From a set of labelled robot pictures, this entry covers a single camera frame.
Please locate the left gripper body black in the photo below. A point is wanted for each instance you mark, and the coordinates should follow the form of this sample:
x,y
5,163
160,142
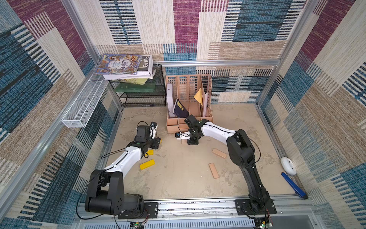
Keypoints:
x,y
152,143

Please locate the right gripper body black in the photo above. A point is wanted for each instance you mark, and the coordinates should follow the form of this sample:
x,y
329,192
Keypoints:
x,y
193,137

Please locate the yellow block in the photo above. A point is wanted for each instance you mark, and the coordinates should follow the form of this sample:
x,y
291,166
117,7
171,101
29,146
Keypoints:
x,y
147,164
150,152

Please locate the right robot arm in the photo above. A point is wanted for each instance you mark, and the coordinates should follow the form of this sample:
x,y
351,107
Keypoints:
x,y
241,152

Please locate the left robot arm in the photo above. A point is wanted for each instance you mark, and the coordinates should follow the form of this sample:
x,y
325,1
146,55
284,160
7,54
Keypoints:
x,y
105,192

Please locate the dark navy booklet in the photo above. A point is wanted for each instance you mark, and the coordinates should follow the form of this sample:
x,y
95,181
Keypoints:
x,y
179,110

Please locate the yellow paper sheet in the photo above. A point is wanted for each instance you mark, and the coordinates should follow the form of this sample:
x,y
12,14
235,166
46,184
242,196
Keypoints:
x,y
199,96

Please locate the pink desk file organizer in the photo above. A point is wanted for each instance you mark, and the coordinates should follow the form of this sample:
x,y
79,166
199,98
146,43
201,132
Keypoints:
x,y
184,88

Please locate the white folder in organizer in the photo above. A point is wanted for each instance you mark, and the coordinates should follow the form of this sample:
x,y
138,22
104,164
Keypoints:
x,y
169,99

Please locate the green folder on shelf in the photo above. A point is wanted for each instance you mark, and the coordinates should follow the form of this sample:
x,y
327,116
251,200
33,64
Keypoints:
x,y
134,88

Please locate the black and white Folio book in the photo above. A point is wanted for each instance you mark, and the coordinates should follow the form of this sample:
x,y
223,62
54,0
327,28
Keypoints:
x,y
145,71

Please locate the colourful illustrated book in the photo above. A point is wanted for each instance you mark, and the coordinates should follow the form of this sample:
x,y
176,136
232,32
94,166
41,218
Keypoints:
x,y
119,64

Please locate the white round device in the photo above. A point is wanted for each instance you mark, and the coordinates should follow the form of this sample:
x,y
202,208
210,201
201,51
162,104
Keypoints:
x,y
288,166

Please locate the blue stick tool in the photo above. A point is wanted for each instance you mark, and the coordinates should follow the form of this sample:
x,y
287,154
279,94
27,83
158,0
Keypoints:
x,y
294,186

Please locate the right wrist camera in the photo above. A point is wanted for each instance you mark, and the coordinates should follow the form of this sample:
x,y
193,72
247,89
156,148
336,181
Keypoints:
x,y
182,136

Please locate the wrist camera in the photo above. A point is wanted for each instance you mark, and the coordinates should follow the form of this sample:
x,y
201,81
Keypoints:
x,y
182,136
153,127

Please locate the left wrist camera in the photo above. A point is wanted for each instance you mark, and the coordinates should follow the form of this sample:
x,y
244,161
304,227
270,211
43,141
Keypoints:
x,y
153,127

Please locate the black wire shelf rack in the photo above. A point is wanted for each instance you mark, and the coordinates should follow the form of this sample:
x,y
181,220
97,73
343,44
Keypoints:
x,y
147,99

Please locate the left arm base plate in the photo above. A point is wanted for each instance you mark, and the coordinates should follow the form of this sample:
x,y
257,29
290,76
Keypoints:
x,y
148,211

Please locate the white wire mesh basket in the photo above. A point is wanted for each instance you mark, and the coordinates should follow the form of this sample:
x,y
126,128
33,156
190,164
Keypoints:
x,y
81,110

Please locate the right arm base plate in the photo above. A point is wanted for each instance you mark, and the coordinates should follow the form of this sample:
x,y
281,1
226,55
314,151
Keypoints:
x,y
248,207

